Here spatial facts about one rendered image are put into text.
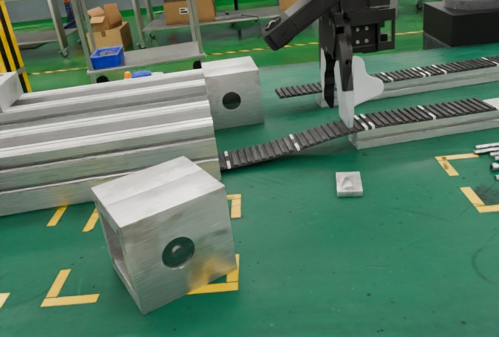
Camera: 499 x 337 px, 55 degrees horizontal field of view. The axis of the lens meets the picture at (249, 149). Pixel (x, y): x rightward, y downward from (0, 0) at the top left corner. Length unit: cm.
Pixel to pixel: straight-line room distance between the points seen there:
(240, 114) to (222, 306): 43
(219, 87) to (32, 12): 846
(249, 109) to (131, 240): 45
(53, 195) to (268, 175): 28
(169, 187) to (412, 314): 24
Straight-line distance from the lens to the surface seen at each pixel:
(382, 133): 71
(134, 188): 46
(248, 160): 67
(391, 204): 58
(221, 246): 46
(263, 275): 48
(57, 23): 588
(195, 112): 68
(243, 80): 80
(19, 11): 927
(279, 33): 63
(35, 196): 68
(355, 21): 63
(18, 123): 86
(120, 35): 577
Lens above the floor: 108
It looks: 24 degrees down
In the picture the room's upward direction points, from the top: 7 degrees counter-clockwise
